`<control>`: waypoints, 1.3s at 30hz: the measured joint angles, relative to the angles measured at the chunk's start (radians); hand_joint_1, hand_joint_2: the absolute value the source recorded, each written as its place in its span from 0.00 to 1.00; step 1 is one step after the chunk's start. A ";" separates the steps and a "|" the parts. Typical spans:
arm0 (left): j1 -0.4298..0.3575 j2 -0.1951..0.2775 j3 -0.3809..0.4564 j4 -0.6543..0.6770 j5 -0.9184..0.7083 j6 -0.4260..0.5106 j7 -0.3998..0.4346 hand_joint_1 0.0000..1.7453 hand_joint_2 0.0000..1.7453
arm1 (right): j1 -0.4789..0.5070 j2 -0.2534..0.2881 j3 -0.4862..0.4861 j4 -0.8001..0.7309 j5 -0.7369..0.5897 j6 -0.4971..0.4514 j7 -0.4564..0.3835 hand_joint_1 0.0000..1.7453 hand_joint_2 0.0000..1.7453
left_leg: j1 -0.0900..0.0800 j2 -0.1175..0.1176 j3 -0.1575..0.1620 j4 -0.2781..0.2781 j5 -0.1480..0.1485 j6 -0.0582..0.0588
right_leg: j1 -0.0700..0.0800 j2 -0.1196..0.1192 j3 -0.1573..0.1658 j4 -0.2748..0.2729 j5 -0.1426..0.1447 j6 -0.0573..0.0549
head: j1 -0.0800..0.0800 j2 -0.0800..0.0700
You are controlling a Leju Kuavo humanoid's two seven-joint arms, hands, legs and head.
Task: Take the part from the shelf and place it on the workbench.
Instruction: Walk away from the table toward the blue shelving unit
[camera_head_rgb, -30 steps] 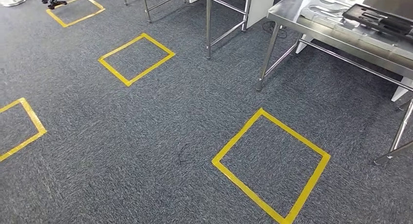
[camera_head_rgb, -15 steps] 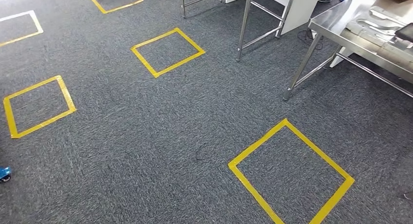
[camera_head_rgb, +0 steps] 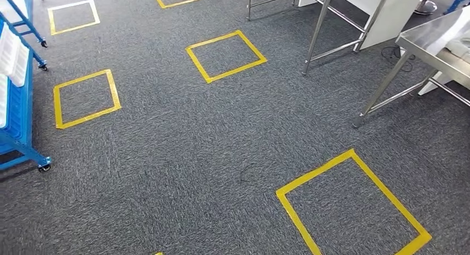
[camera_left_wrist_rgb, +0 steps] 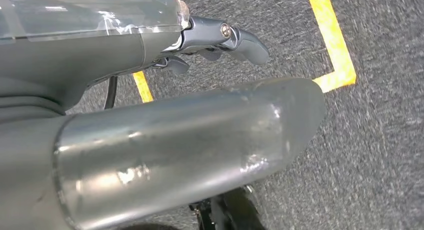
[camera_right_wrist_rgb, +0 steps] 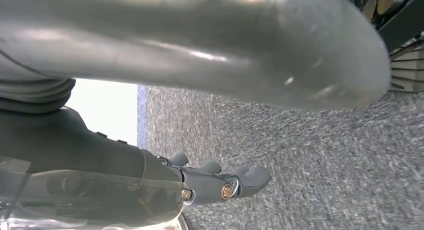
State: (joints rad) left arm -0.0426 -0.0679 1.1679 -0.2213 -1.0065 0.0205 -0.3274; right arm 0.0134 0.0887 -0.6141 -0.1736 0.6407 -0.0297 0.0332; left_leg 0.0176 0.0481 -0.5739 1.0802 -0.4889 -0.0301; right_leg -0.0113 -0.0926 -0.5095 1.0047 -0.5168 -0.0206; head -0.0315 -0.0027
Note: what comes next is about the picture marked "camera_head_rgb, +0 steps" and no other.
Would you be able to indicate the stainless steel workbench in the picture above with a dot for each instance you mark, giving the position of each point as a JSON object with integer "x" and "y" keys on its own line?
{"x": 422, "y": 40}

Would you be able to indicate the white cabinet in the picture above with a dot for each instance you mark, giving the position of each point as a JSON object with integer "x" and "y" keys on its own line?
{"x": 396, "y": 18}

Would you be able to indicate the white side panel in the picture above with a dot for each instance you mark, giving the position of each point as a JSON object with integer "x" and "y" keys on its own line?
{"x": 433, "y": 86}

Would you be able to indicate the blue wheeled rack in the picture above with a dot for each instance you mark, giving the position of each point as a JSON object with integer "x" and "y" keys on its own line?
{"x": 25, "y": 148}
{"x": 22, "y": 15}

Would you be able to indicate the blue plastic crate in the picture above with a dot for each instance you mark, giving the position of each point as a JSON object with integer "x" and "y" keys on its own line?
{"x": 20, "y": 110}

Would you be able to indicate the stamped grey metal plate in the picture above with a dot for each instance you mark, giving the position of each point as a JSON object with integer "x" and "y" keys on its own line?
{"x": 461, "y": 47}

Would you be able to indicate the stainless steel table frame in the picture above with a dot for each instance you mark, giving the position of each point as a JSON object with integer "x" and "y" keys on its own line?
{"x": 250, "y": 3}

